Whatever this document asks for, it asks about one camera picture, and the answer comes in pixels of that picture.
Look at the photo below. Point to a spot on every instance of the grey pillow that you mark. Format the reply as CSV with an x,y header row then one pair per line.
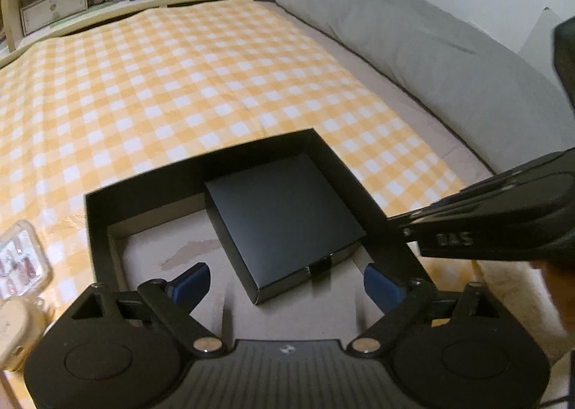
x,y
426,54

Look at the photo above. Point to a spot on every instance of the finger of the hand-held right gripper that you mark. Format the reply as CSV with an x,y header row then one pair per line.
x,y
453,209
521,168

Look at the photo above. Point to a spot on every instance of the yellow white checkered blanket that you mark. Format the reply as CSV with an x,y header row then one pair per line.
x,y
179,99

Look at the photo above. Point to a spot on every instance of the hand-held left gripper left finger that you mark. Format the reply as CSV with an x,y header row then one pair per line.
x,y
193,281

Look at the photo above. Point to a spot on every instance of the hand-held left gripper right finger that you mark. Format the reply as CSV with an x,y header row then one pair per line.
x,y
379,288

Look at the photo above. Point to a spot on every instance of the small black box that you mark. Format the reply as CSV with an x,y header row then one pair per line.
x,y
278,216

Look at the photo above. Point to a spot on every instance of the large black box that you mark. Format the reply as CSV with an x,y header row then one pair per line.
x,y
359,202

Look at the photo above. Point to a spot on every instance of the cream plastic case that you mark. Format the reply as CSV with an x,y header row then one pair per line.
x,y
18,332

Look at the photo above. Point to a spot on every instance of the clear press-on nail case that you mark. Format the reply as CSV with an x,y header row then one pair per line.
x,y
22,261

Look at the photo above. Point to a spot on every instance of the white mini drawer box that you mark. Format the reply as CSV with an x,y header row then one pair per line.
x,y
51,7

